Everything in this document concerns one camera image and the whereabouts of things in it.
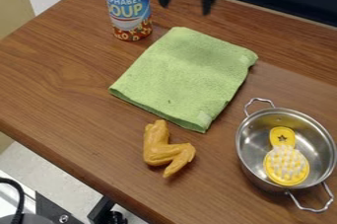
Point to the blue soup can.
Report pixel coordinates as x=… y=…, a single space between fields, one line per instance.
x=128 y=7

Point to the yellow brush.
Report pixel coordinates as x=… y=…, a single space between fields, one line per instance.
x=285 y=164

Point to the silver pot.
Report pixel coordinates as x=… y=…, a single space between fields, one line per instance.
x=285 y=149

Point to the green cloth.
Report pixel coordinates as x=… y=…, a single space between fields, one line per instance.
x=184 y=76

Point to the toy chicken wing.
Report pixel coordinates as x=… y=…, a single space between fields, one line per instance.
x=164 y=150

